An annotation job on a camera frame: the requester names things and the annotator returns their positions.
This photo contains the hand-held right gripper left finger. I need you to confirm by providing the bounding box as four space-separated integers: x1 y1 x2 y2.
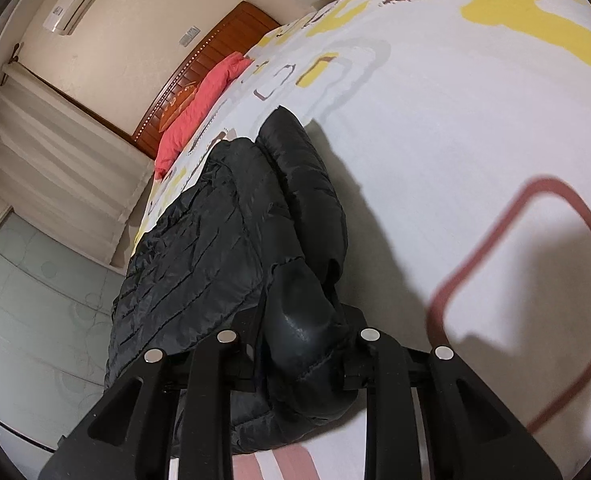
38 330 257 480

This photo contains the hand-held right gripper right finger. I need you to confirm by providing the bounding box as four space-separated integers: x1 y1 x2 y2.
342 327 563 480

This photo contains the black puffer jacket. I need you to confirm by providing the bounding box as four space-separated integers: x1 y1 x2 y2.
104 106 369 456

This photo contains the frosted glass sliding wardrobe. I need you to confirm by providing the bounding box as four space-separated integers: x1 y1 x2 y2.
0 187 126 453

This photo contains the patterned white bed sheet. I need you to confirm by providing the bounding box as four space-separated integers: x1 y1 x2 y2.
132 0 591 480

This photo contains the white window curtain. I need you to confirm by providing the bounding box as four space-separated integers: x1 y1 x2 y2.
0 62 156 268

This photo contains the orange cushion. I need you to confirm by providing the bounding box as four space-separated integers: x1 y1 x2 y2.
159 84 198 133

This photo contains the pink pillow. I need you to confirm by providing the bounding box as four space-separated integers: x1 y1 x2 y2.
154 52 253 178

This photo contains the wooden bed headboard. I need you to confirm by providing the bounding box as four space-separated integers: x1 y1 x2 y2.
131 1 282 161

